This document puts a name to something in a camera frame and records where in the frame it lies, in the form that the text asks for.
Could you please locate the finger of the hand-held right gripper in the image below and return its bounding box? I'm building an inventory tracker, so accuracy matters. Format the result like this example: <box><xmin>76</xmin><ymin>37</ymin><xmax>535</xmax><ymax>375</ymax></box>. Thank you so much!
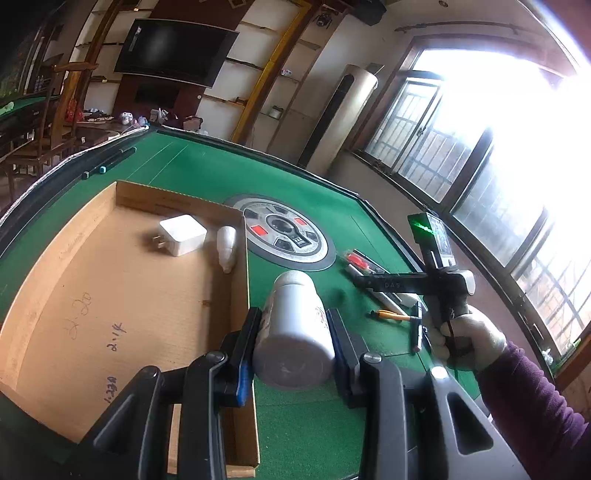
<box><xmin>353</xmin><ymin>271</ymin><xmax>432</xmax><ymax>295</ymax></box>

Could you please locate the white charger adapter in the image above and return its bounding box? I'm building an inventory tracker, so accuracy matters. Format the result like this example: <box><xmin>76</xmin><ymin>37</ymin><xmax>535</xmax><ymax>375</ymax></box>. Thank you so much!
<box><xmin>147</xmin><ymin>215</ymin><xmax>208</xmax><ymax>258</ymax></box>

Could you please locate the round table control panel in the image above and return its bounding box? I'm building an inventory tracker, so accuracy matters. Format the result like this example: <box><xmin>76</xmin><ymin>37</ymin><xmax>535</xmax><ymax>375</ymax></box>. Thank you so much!
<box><xmin>223</xmin><ymin>194</ymin><xmax>337</xmax><ymax>271</ymax></box>

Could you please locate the small white bottle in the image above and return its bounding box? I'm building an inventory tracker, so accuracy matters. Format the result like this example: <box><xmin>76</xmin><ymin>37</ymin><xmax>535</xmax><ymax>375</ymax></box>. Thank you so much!
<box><xmin>217</xmin><ymin>225</ymin><xmax>238</xmax><ymax>274</ymax></box>

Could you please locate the black television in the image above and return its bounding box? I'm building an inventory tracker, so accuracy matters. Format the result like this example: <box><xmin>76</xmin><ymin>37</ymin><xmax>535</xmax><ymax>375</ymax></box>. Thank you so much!
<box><xmin>113</xmin><ymin>18</ymin><xmax>240</xmax><ymax>88</ymax></box>

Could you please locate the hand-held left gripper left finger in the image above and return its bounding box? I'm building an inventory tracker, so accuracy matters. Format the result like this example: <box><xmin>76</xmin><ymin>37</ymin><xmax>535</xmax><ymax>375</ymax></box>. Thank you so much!
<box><xmin>69</xmin><ymin>307</ymin><xmax>264</xmax><ymax>480</ymax></box>

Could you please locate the person's right forearm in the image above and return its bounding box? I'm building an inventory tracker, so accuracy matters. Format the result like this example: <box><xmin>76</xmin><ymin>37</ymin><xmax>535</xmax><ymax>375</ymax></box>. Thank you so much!
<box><xmin>475</xmin><ymin>340</ymin><xmax>591</xmax><ymax>480</ymax></box>

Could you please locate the clear packet with red pieces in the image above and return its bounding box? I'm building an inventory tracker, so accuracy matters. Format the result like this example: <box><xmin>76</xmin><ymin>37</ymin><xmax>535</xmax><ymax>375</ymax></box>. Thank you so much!
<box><xmin>341</xmin><ymin>250</ymin><xmax>385</xmax><ymax>278</ymax></box>

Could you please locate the dark pen with teal end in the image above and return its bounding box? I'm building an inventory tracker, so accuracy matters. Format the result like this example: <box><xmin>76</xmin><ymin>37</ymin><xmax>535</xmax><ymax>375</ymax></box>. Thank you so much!
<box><xmin>81</xmin><ymin>150</ymin><xmax>123</xmax><ymax>180</ymax></box>
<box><xmin>96</xmin><ymin>148</ymin><xmax>137</xmax><ymax>175</ymax></box>

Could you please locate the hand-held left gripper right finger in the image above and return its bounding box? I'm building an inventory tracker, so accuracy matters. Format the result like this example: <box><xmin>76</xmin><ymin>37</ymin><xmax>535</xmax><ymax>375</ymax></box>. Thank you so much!
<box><xmin>325</xmin><ymin>308</ymin><xmax>532</xmax><ymax>480</ymax></box>

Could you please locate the wooden chair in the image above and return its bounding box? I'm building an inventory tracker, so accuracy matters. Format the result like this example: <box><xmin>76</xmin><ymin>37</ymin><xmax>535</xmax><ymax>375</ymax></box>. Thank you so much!
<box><xmin>4</xmin><ymin>60</ymin><xmax>100</xmax><ymax>185</ymax></box>

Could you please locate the standing air conditioner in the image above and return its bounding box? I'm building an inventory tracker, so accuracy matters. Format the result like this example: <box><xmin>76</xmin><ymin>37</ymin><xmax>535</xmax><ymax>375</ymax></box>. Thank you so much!
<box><xmin>298</xmin><ymin>65</ymin><xmax>379</xmax><ymax>175</ymax></box>

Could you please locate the window with metal bars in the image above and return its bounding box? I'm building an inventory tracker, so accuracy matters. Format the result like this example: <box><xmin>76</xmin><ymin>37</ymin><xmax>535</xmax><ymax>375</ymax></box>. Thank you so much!
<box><xmin>353</xmin><ymin>36</ymin><xmax>591</xmax><ymax>384</ymax></box>

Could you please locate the black marker with pink cap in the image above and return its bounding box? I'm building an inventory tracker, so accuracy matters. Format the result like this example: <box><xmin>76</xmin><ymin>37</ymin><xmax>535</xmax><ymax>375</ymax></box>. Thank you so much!
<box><xmin>411</xmin><ymin>301</ymin><xmax>424</xmax><ymax>355</ymax></box>

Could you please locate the cardboard box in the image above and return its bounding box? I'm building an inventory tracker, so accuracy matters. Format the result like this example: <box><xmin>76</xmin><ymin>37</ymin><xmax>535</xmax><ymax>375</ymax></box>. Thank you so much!
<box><xmin>0</xmin><ymin>180</ymin><xmax>260</xmax><ymax>478</ymax></box>

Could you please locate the person's right hand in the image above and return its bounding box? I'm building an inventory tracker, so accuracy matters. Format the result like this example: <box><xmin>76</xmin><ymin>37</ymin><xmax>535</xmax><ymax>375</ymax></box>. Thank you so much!
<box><xmin>422</xmin><ymin>305</ymin><xmax>508</xmax><ymax>372</ymax></box>

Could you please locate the white marker pen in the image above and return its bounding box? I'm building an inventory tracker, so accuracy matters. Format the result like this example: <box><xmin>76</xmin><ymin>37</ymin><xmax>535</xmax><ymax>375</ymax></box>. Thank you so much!
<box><xmin>346</xmin><ymin>264</ymin><xmax>407</xmax><ymax>317</ymax></box>

